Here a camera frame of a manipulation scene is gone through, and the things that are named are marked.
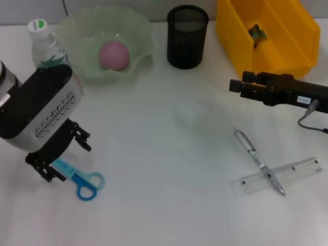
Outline green plastic wrapper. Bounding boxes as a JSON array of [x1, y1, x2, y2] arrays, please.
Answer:
[[247, 23, 268, 48]]

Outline clear ballpoint pen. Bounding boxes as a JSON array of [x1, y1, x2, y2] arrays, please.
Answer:
[[234, 129, 285, 196]]

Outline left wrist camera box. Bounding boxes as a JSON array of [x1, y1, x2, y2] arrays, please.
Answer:
[[0, 64, 85, 152]]

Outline green label water bottle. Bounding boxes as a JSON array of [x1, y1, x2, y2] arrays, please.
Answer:
[[27, 19, 71, 69]]

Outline yellow plastic bin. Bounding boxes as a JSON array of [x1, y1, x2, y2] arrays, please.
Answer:
[[214, 0, 321, 80]]

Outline transparent plastic ruler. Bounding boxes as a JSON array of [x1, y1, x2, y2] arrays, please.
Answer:
[[232, 156, 324, 195]]

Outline green glass fruit plate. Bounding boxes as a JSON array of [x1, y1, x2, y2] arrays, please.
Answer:
[[55, 5, 154, 84]]

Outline blue scissors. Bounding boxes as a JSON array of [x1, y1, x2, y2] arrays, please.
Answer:
[[51, 158, 106, 201]]

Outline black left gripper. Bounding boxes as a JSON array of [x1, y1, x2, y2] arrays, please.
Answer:
[[25, 117, 92, 183]]

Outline black mesh pen holder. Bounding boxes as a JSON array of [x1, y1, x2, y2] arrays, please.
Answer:
[[167, 5, 210, 69]]

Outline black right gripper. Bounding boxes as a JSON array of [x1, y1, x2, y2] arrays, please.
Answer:
[[229, 71, 328, 114]]

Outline pink peach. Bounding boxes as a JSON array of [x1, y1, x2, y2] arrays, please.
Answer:
[[98, 40, 131, 71]]

